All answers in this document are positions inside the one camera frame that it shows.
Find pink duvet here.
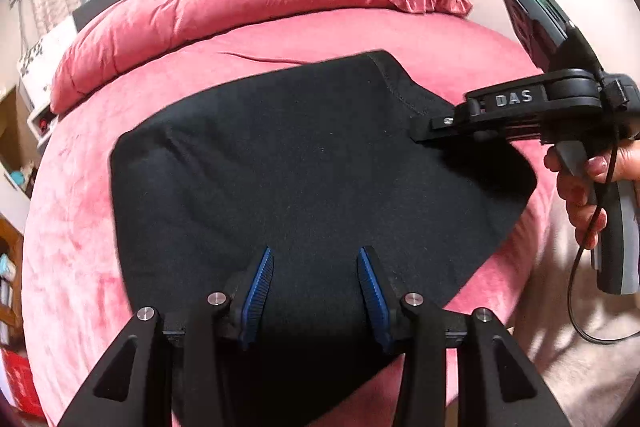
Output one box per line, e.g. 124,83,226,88
50,0,473,115

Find black cable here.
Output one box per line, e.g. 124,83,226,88
570,87,640,345

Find wooden desk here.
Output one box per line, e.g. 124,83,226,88
0,214,26,348

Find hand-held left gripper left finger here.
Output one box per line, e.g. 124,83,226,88
57,247,275,427

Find red and white box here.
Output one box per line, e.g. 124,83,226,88
0,347,43,415

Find pink bed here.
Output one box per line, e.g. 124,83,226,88
22,7,561,427

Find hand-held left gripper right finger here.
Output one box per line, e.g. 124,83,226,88
356,246,571,427

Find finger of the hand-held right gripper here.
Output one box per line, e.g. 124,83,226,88
410,101,501,144

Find black pants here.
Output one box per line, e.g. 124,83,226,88
109,49,538,427

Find beige fuzzy cloth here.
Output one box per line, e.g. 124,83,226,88
520,187,640,427

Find person's right hand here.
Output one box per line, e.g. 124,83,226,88
544,141,640,250

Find white floral printed box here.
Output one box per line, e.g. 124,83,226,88
17,24,78,150

